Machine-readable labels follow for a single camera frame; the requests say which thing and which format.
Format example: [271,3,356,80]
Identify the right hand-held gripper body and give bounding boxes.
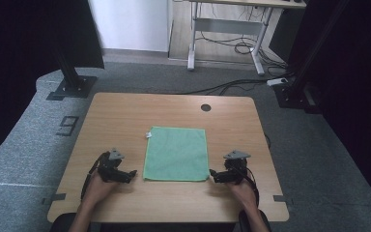
[222,150,252,186]

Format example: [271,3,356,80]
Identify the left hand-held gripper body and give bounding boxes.
[96,147,126,184]

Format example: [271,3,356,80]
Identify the green cloth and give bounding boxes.
[142,125,211,183]

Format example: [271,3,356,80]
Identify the person's right hand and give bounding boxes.
[226,178,259,213]

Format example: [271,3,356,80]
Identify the person's left hand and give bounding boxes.
[82,169,120,208]

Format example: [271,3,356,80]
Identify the grey tape strip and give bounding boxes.
[41,192,68,206]
[272,194,295,206]

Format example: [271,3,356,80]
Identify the black tape digit mark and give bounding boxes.
[55,115,80,137]

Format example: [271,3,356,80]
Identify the person's left leg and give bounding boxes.
[49,212,78,232]

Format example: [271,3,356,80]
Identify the black metal stand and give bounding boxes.
[45,38,99,102]
[271,0,352,115]

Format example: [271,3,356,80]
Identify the white power strip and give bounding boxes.
[266,76,290,88]

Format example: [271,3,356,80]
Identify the black curtain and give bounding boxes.
[0,0,106,169]
[286,0,371,218]

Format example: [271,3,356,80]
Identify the black cabinet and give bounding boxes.
[268,7,301,63]

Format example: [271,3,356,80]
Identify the black floor cables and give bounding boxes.
[176,77,273,97]

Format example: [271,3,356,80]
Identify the coiled black cables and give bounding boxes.
[195,30,289,72]

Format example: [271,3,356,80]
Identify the white desk frame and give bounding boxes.
[172,0,307,77]

